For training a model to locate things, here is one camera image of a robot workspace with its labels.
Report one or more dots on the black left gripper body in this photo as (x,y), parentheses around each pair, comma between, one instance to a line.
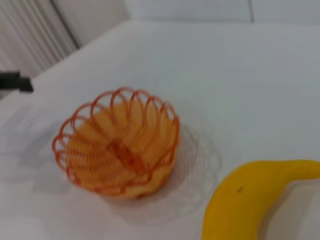
(8,80)

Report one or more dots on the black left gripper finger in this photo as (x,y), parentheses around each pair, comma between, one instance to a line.
(26,85)

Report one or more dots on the yellow banana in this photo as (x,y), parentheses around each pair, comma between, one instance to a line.
(237,212)

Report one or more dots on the white pleated curtain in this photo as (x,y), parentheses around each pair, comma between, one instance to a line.
(25,37)

